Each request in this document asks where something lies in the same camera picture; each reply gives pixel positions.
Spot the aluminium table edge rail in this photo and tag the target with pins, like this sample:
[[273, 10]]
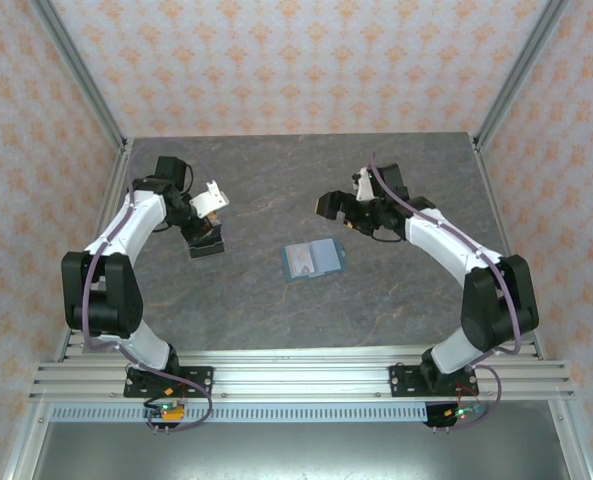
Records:
[[301, 354]]

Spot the grey metal sheet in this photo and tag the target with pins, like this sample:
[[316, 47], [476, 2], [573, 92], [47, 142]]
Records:
[[296, 455]]

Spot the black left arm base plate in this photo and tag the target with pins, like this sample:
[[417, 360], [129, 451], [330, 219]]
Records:
[[201, 380]]

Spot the teal card holder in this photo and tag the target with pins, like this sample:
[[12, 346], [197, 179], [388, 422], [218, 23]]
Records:
[[326, 257]]

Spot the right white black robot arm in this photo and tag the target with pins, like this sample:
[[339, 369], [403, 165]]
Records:
[[441, 235]]

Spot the aluminium side rail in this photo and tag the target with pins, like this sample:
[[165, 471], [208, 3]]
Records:
[[117, 165], [494, 195]]

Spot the aluminium frame post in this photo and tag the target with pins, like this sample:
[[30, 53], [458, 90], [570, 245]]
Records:
[[521, 70], [76, 65]]

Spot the grey VIP credit card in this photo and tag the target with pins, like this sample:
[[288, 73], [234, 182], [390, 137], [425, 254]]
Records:
[[301, 260]]

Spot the wide aluminium mounting beam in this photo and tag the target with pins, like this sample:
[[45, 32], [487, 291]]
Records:
[[301, 382]]

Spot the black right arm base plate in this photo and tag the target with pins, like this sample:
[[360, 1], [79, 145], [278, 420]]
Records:
[[401, 380]]

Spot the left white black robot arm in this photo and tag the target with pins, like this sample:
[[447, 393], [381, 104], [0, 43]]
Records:
[[121, 225]]

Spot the aluminium frame strut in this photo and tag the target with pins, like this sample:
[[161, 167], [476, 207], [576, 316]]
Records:
[[23, 445], [573, 445]]

